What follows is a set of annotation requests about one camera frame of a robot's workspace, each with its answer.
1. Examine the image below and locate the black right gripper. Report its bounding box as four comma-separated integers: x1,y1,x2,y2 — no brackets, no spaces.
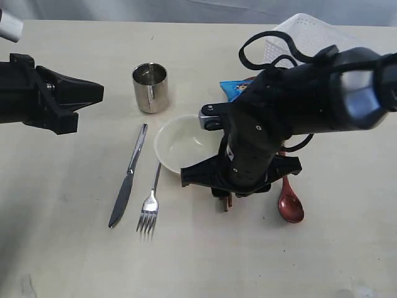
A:
181,102,302,197

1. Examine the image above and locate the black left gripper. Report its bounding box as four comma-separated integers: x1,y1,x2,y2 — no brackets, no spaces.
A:
1,53,104,135

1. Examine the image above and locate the dark red wooden spoon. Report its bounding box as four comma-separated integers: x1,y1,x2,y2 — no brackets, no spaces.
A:
277,151,305,224

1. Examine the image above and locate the grey ceramic bowl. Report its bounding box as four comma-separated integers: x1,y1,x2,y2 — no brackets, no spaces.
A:
154,114,223,174

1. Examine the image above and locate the stainless steel cup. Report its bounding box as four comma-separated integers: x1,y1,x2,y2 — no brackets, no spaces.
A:
132,62,170,114

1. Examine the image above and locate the blue snack packet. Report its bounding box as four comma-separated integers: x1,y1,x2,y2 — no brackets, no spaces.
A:
220,80,252,102

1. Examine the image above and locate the metal cutlery handle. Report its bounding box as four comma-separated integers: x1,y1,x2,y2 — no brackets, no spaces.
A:
108,124,148,228
136,161,161,236

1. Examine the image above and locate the brown wooden plate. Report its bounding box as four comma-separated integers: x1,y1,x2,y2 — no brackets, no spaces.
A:
244,76,256,81

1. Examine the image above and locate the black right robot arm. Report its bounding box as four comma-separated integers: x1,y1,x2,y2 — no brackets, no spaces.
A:
181,47,396,197

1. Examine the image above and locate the white perforated plastic basket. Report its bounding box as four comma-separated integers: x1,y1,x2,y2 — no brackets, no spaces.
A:
263,13,369,63

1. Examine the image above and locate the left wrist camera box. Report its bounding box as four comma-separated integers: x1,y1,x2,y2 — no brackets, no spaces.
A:
0,9,24,43

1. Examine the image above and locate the black cable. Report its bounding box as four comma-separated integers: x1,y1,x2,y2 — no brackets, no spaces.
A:
238,30,339,74

